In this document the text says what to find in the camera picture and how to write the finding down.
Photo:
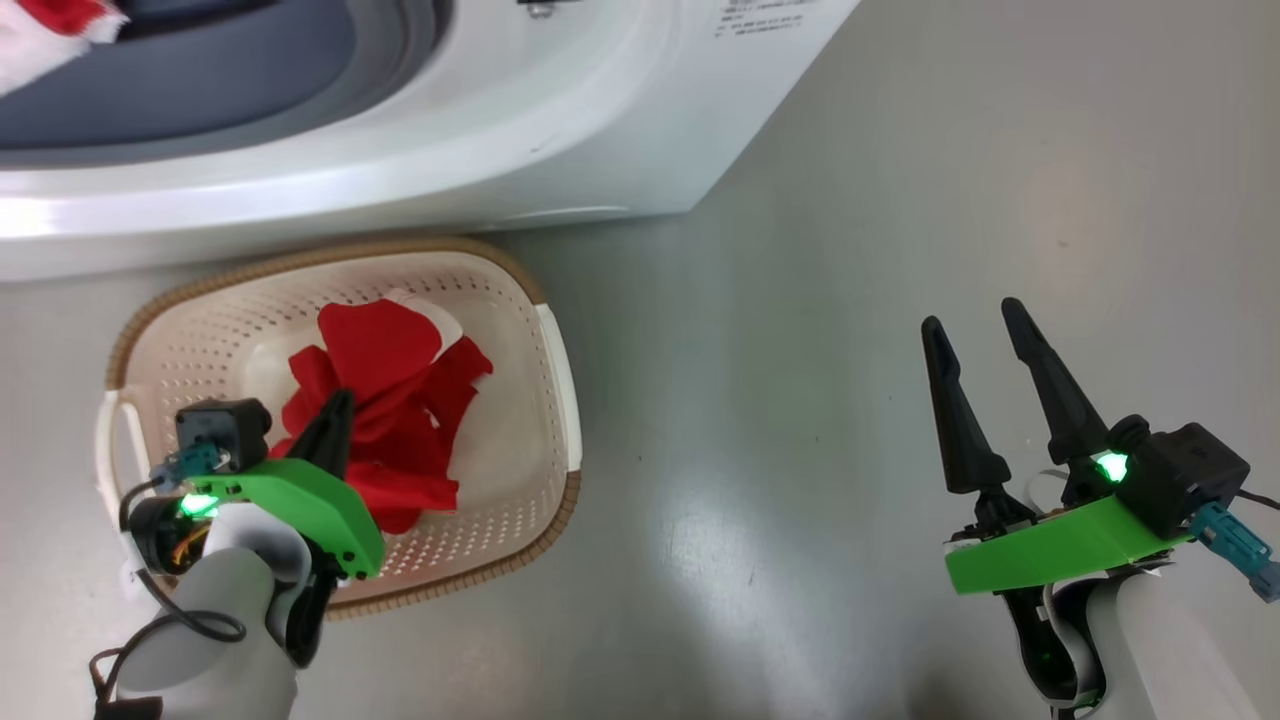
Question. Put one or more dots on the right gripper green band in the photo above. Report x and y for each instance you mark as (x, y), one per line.
(1050, 550)

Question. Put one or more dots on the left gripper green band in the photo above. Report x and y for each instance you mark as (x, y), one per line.
(320, 510)

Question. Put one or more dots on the red and white garment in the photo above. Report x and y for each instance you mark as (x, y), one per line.
(60, 12)
(390, 360)

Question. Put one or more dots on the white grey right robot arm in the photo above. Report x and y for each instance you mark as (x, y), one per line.
(1160, 650)

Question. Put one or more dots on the cream perforated laundry basket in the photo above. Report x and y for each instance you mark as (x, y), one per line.
(500, 420)

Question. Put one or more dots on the white washing machine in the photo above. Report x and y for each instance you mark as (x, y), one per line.
(600, 120)

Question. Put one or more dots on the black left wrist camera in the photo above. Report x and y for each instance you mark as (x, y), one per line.
(225, 430)

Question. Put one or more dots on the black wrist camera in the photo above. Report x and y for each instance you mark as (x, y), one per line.
(225, 430)
(1190, 475)

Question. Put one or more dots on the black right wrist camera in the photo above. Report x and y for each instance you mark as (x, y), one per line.
(1190, 475)

